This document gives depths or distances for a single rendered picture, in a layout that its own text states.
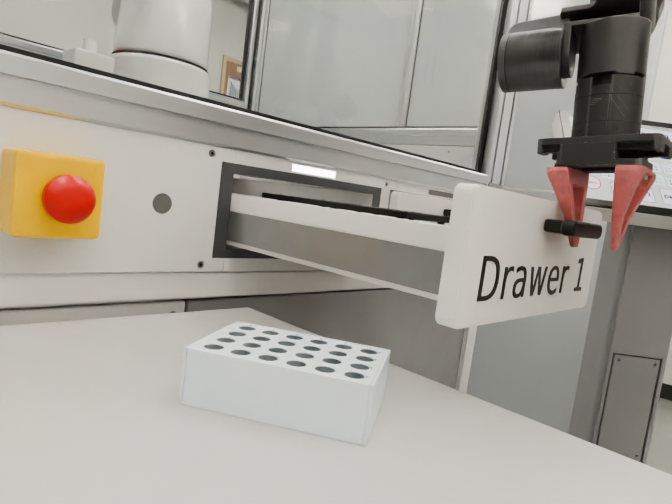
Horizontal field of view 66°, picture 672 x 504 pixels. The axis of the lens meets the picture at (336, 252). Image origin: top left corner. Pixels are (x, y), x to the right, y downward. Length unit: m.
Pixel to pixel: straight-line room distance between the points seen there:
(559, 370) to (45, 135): 2.07
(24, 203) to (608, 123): 0.50
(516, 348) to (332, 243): 1.89
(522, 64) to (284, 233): 0.29
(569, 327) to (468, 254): 1.89
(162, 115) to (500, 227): 0.36
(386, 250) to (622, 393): 1.12
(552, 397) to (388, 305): 1.52
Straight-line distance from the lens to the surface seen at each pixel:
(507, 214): 0.44
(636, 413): 1.54
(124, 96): 0.57
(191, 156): 0.60
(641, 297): 1.46
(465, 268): 0.40
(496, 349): 2.37
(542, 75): 0.55
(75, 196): 0.47
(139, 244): 0.58
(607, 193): 1.31
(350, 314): 0.83
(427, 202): 0.89
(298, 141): 0.70
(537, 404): 2.37
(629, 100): 0.54
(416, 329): 0.99
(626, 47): 0.54
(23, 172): 0.49
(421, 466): 0.32
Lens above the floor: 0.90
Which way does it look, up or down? 6 degrees down
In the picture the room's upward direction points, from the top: 7 degrees clockwise
